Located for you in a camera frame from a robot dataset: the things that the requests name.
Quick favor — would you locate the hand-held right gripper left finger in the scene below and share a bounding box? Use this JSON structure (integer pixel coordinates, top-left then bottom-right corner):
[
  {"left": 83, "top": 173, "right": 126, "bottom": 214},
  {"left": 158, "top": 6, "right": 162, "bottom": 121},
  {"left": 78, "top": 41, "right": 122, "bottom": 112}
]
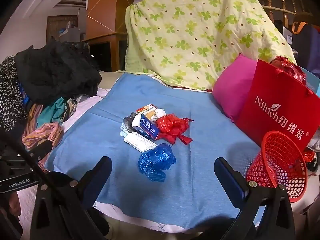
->
[{"left": 30, "top": 156, "right": 112, "bottom": 240}]

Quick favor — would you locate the brown striped cloth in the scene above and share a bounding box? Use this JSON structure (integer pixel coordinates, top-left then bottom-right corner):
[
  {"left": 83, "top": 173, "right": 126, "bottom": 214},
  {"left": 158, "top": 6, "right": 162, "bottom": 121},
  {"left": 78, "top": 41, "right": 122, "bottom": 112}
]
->
[{"left": 64, "top": 97, "right": 79, "bottom": 120}]

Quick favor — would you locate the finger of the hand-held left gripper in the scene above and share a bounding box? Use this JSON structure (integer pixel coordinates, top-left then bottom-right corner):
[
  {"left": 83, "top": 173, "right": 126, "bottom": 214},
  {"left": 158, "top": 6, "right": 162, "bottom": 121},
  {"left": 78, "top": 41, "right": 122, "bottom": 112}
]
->
[{"left": 26, "top": 139, "right": 53, "bottom": 159}]

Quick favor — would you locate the blue blanket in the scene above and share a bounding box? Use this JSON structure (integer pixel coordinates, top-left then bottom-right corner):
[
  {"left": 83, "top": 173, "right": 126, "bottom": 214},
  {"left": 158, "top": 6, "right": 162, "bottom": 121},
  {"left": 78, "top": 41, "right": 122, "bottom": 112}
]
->
[{"left": 45, "top": 72, "right": 265, "bottom": 230}]

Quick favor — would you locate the blue white medicine box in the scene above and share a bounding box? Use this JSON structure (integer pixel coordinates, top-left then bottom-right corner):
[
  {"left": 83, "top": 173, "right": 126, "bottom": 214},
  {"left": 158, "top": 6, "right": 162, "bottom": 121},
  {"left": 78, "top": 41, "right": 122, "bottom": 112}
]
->
[{"left": 132, "top": 112, "right": 160, "bottom": 141}]

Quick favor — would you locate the red fabric ribbon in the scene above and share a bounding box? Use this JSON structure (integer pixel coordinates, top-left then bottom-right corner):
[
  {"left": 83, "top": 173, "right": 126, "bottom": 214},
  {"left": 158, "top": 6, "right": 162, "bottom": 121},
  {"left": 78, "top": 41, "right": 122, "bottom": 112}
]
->
[{"left": 155, "top": 114, "right": 194, "bottom": 145}]

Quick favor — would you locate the white crumpled tissue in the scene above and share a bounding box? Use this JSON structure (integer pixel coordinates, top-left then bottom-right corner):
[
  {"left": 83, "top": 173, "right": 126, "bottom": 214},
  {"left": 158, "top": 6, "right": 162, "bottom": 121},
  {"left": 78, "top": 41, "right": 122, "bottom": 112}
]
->
[{"left": 153, "top": 108, "right": 167, "bottom": 120}]

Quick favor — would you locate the brown wooden door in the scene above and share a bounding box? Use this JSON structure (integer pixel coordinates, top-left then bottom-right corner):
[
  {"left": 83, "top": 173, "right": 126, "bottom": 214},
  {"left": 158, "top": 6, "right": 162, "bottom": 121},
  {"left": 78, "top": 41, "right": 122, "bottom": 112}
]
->
[{"left": 46, "top": 15, "right": 79, "bottom": 43}]

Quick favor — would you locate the pink orange striped scarf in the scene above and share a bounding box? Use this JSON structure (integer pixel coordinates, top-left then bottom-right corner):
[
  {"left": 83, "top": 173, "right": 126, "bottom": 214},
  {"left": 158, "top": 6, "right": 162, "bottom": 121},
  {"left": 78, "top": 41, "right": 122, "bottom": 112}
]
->
[{"left": 22, "top": 104, "right": 65, "bottom": 150}]

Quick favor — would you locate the green clover print quilt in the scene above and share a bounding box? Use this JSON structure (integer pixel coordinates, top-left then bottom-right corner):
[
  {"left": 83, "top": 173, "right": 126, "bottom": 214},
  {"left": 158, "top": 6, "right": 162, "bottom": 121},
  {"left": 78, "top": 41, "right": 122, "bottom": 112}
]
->
[{"left": 124, "top": 0, "right": 297, "bottom": 90}]

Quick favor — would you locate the pink pillow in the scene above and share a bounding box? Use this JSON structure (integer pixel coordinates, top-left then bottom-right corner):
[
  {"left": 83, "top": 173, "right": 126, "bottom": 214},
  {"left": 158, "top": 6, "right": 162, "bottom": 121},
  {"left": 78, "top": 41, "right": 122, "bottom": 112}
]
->
[{"left": 212, "top": 53, "right": 258, "bottom": 123}]

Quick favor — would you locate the red shiny plastic bag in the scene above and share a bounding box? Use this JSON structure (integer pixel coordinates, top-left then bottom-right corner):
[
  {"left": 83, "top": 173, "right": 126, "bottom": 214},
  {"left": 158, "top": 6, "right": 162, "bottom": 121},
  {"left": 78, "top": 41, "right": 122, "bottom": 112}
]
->
[{"left": 302, "top": 150, "right": 318, "bottom": 170}]

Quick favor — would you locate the black white dotted garment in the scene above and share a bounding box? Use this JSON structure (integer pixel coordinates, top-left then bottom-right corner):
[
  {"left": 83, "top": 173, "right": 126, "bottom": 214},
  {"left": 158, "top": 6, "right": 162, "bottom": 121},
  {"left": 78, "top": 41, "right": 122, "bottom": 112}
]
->
[{"left": 0, "top": 56, "right": 29, "bottom": 130}]

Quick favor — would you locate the black fluffy garment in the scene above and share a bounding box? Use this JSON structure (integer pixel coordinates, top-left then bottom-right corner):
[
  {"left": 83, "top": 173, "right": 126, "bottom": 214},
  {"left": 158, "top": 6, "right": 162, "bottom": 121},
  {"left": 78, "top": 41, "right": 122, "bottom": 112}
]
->
[{"left": 14, "top": 41, "right": 102, "bottom": 104}]

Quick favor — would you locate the blue plastic bag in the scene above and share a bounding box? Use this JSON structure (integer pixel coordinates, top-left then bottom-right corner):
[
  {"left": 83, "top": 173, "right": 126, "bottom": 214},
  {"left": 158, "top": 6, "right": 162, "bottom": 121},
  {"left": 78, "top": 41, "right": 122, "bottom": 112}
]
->
[{"left": 137, "top": 143, "right": 177, "bottom": 182}]

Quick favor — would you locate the dark bag with orange strap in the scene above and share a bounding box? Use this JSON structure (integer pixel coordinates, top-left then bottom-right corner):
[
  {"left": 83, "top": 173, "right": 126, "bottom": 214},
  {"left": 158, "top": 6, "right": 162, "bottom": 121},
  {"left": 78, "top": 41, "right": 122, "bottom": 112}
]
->
[{"left": 291, "top": 21, "right": 320, "bottom": 78}]

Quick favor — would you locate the red mesh basket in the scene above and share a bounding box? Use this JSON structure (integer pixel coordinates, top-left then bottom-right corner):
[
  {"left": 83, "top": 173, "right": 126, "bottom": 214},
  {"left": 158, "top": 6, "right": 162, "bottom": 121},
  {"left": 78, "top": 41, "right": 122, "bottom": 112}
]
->
[{"left": 246, "top": 131, "right": 308, "bottom": 203}]

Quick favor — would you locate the orange wooden cabinet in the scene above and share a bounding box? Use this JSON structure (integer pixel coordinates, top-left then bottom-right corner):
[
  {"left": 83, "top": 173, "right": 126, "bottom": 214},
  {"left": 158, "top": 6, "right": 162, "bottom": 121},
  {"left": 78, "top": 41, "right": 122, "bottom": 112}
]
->
[{"left": 82, "top": 0, "right": 135, "bottom": 72}]

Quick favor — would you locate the small orange and white box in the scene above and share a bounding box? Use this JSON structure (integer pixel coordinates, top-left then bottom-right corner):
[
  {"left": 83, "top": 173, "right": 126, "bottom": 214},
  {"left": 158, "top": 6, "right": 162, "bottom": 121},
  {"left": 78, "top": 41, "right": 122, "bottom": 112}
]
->
[{"left": 136, "top": 104, "right": 157, "bottom": 120}]

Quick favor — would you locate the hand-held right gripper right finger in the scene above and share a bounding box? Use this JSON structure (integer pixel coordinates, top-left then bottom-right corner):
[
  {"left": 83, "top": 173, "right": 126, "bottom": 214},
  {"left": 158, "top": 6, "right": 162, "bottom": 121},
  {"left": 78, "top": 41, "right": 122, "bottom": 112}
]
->
[{"left": 214, "top": 157, "right": 297, "bottom": 240}]

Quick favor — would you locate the red paper bag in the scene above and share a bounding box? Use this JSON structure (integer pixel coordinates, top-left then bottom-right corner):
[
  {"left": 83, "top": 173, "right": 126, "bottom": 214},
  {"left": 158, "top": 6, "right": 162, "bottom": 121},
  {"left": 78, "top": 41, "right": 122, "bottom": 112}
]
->
[{"left": 236, "top": 59, "right": 320, "bottom": 153}]

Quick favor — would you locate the teal cloth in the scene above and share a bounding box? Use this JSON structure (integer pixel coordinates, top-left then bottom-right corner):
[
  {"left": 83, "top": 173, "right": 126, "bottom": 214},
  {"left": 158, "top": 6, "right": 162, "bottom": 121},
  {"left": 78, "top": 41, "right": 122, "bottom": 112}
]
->
[{"left": 37, "top": 97, "right": 69, "bottom": 124}]

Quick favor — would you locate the black cable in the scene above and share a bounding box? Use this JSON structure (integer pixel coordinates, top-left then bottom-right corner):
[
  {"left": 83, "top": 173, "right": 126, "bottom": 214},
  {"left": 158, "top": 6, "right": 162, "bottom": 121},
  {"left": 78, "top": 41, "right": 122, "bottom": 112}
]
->
[{"left": 0, "top": 126, "right": 88, "bottom": 220}]

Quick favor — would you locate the light blue box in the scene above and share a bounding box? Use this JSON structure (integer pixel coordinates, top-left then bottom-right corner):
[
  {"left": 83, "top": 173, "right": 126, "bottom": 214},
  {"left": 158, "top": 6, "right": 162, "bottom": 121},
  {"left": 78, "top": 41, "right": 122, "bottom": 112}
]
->
[{"left": 306, "top": 69, "right": 320, "bottom": 97}]

